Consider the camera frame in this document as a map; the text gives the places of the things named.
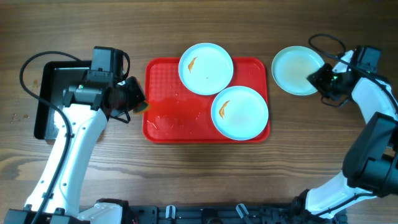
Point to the black rectangular water tray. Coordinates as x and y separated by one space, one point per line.
56 77

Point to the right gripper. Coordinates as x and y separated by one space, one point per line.
319 82

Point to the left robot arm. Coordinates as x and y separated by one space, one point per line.
56 198

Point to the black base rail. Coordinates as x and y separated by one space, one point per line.
260 214

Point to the orange green sponge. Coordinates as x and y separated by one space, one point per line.
141 108

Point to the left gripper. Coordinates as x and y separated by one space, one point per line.
137 94

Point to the red plastic tray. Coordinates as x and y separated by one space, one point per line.
177 115

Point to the white plate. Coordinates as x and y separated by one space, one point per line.
291 67
205 69
239 113

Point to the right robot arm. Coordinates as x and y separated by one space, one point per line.
367 172

